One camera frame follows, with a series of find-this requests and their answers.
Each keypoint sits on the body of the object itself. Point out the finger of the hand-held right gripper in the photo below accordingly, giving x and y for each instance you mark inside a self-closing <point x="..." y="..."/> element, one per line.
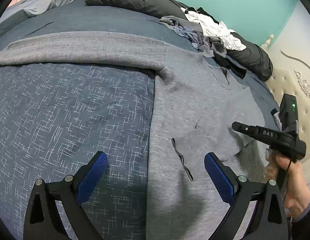
<point x="245" y="129"/>

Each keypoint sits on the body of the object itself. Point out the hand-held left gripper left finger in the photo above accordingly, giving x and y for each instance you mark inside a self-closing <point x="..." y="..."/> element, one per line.
<point x="92" y="175"/>

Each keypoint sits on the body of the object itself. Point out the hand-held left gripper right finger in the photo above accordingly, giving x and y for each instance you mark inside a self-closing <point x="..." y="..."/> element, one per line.
<point x="220" y="177"/>

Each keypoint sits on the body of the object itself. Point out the grey knit sweater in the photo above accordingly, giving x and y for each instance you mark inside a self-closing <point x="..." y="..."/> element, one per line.
<point x="195" y="105"/>

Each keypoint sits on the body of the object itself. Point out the person's right forearm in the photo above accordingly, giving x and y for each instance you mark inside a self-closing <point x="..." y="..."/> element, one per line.
<point x="306" y="225"/>

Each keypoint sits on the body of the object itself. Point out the person's right hand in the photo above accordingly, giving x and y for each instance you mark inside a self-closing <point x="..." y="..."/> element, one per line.
<point x="297" y="187"/>

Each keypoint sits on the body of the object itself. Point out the folded black and lavender garment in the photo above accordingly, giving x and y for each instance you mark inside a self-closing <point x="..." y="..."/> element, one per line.
<point x="275" y="115"/>

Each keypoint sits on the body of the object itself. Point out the cream tufted headboard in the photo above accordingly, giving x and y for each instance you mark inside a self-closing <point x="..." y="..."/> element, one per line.
<point x="295" y="80"/>

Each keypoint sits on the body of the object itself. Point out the blue checked cloth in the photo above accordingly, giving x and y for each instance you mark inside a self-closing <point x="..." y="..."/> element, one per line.
<point x="187" y="33"/>

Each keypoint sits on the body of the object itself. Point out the black garment with gold label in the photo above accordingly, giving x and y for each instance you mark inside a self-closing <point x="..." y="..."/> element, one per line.
<point x="205" y="12"/>

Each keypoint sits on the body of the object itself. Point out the crumpled grey garment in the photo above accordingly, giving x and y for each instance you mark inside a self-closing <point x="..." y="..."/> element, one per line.
<point x="170" y="21"/>

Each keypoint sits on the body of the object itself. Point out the light grey blanket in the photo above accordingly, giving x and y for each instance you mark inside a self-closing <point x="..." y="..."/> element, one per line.
<point x="32" y="5"/>

